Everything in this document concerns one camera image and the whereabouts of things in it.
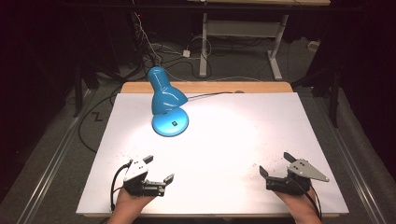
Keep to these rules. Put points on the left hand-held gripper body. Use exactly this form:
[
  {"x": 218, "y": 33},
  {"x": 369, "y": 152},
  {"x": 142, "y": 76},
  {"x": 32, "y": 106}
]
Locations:
[{"x": 137, "y": 174}]

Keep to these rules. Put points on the white floor socket box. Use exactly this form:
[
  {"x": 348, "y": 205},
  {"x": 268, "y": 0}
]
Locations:
[{"x": 313, "y": 45}]

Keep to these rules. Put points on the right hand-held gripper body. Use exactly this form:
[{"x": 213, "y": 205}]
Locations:
[{"x": 299, "y": 177}]

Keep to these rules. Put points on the metal floor rail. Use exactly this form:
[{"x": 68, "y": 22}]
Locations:
[
  {"x": 53, "y": 161},
  {"x": 358, "y": 174}
]

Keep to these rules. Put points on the white metal desk frame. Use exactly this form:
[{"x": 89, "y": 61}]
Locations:
[{"x": 239, "y": 28}]

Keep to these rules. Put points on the blue desk lamp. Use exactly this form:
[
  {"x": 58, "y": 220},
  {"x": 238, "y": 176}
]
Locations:
[{"x": 165, "y": 99}]

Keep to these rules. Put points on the white power adapter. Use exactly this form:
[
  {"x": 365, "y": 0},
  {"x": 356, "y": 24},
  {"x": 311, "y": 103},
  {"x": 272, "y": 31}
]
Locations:
[{"x": 186, "y": 53}]

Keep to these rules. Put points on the person's right hand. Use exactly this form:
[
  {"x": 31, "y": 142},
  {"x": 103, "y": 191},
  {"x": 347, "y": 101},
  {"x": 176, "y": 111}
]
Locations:
[{"x": 300, "y": 203}]

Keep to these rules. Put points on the person's left hand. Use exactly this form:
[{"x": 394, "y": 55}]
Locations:
[{"x": 130, "y": 202}]

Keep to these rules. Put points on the white table mat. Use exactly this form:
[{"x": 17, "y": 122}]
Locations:
[{"x": 224, "y": 149}]

